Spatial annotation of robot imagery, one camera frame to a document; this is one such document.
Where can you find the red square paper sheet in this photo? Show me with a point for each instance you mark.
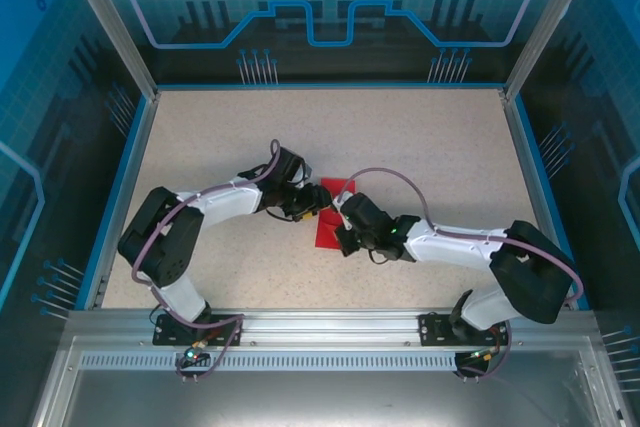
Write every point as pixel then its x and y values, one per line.
pixel 327 234

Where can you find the grey sheet metal tray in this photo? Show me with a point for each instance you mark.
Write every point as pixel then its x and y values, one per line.
pixel 320 397

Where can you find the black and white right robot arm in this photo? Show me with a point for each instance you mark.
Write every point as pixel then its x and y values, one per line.
pixel 535 272

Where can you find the blue trimmed aluminium side rail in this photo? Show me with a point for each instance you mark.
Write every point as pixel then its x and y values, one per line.
pixel 534 187
pixel 127 187

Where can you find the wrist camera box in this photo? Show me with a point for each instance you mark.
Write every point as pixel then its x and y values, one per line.
pixel 344 201
pixel 306 172

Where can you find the thin aluminium table edge rail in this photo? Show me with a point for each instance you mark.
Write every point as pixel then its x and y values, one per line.
pixel 330 87

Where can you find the blue printed side panel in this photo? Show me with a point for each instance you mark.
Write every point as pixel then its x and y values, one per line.
pixel 45 122
pixel 595 122

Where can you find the aluminium frame post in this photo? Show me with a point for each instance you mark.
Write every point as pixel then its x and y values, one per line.
pixel 115 32
pixel 545 27

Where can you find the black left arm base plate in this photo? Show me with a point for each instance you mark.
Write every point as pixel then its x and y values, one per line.
pixel 162 334

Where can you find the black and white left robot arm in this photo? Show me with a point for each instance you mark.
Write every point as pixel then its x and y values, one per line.
pixel 160 237

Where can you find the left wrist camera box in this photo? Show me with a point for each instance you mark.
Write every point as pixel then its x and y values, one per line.
pixel 306 172

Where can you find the aluminium mounting rail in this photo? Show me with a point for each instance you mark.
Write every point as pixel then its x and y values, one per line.
pixel 330 327

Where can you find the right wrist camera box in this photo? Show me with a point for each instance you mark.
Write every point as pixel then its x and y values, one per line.
pixel 344 201

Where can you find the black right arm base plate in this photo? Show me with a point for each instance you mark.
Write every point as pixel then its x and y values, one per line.
pixel 431 329

